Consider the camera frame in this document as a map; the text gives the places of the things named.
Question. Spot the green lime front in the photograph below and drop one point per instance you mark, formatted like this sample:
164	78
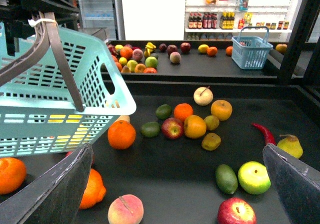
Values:
226	179

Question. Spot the orange far shelf right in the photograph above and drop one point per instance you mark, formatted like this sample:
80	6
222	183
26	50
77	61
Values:
212	51

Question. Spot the large orange near lemon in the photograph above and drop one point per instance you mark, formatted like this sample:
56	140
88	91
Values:
121	135

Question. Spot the peach on far shelf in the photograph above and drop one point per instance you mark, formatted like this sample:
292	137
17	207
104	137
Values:
175	57

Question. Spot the olive kiwi lower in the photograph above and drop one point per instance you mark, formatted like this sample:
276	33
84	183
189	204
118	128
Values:
211	142

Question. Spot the orange at left edge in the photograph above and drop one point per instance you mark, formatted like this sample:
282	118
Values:
13	173

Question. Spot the red apple front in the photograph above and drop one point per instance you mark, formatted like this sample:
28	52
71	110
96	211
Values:
236	210

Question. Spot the red yellow apple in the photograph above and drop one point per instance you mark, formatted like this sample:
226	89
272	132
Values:
172	128

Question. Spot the green lime upper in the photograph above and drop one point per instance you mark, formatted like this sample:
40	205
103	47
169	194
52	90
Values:
163	112

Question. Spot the yellow orange persimmon fruit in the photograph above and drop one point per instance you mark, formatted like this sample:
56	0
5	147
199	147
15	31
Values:
194	127

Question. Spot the bright green apple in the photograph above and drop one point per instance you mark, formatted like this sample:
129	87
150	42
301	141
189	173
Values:
253	178

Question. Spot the small orange tangerine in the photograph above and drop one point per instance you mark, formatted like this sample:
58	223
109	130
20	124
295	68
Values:
182	111

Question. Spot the black metal shelf rack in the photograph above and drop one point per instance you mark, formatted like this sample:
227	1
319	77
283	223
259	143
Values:
174	179

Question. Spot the red chili pepper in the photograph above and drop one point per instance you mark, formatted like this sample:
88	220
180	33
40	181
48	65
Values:
268	136

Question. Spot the olive kiwi upper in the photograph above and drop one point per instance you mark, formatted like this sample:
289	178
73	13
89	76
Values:
212	122

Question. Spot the bumpy orange front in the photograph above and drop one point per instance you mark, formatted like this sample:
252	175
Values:
94	191

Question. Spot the teal plastic shopping basket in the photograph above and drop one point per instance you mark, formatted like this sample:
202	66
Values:
30	98

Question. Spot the white pear with stem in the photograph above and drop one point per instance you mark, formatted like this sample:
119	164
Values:
124	118

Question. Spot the small blue plastic basket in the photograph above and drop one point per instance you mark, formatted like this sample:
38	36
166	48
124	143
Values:
251	52

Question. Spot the pink peach front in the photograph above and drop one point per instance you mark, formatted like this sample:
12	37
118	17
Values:
126	209

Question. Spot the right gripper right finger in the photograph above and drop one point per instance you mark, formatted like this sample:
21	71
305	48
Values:
296	183

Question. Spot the white pear long stem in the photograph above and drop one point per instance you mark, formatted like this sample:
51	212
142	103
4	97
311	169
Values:
203	96

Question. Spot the green lime near apple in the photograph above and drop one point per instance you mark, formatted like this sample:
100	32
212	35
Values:
150	129

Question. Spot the olive kiwi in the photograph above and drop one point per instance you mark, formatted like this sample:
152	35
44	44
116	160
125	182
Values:
212	122
211	142

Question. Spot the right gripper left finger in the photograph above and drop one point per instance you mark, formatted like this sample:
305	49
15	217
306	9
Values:
55	196

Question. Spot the white sauce shelf unit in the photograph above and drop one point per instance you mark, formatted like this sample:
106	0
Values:
223	19

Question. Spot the yellow pear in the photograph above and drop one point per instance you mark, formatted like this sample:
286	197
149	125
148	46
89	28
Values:
291	144

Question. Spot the yellow lemon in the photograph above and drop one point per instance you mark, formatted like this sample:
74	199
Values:
67	129

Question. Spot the yellow lemon far shelf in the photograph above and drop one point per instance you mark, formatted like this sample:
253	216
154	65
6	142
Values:
203	48

